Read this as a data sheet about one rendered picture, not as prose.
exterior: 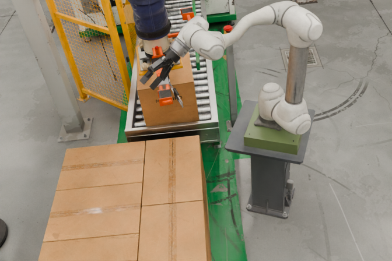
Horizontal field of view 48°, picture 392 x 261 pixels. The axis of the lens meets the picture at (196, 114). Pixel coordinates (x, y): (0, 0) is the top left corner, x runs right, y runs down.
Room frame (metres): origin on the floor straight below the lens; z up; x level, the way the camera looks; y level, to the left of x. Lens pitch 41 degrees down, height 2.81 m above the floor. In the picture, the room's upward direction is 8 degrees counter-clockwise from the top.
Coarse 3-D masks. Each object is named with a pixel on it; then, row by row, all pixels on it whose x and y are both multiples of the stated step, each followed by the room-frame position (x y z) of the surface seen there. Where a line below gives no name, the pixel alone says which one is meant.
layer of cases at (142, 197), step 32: (64, 160) 2.30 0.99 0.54; (96, 160) 2.26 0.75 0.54; (128, 160) 2.21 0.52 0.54; (160, 160) 2.17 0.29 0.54; (192, 160) 2.12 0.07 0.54; (64, 192) 2.00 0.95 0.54; (96, 192) 1.96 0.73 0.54; (128, 192) 1.92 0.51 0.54; (160, 192) 1.88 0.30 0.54; (192, 192) 1.84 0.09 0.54; (64, 224) 1.74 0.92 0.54; (96, 224) 1.70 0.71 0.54; (128, 224) 1.67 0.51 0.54; (160, 224) 1.63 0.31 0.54; (192, 224) 1.60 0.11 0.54; (64, 256) 1.50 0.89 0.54; (96, 256) 1.47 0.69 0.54; (128, 256) 1.44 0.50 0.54; (160, 256) 1.41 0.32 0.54; (192, 256) 1.38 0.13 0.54
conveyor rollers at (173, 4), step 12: (168, 0) 4.62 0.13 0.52; (180, 0) 4.54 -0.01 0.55; (168, 12) 4.29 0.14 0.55; (180, 12) 4.26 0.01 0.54; (180, 24) 4.00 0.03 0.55; (192, 48) 3.54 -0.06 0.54; (192, 60) 3.36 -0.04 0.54; (204, 60) 3.35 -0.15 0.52; (192, 72) 3.17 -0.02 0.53; (204, 72) 3.17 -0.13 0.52; (204, 84) 2.99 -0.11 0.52; (204, 96) 2.81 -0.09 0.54; (204, 108) 2.65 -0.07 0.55; (204, 120) 2.54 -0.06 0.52
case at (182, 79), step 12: (180, 72) 2.61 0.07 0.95; (144, 84) 2.53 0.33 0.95; (180, 84) 2.48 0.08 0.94; (192, 84) 2.48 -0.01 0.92; (144, 96) 2.48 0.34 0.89; (156, 96) 2.48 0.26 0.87; (180, 96) 2.48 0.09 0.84; (192, 96) 2.48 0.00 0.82; (144, 108) 2.48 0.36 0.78; (156, 108) 2.48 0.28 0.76; (168, 108) 2.48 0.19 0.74; (180, 108) 2.48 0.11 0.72; (192, 108) 2.48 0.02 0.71; (156, 120) 2.48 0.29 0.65; (168, 120) 2.48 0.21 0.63; (180, 120) 2.48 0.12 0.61; (192, 120) 2.48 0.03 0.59
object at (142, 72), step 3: (138, 48) 2.67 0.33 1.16; (141, 48) 2.66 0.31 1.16; (138, 51) 2.63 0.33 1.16; (141, 51) 2.61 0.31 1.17; (138, 54) 2.60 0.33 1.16; (138, 57) 2.56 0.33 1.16; (138, 60) 2.53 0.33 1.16; (141, 60) 2.51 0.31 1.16; (144, 60) 2.47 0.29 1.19; (147, 60) 2.50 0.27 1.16; (150, 60) 2.51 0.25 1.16; (138, 63) 2.49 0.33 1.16; (141, 63) 2.48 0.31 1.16; (147, 63) 2.47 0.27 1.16; (138, 66) 2.45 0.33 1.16; (138, 69) 2.42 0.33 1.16; (141, 69) 2.41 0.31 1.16; (141, 72) 2.38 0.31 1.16; (144, 72) 2.38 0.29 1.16; (153, 72) 2.38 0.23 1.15; (141, 75) 2.37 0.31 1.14
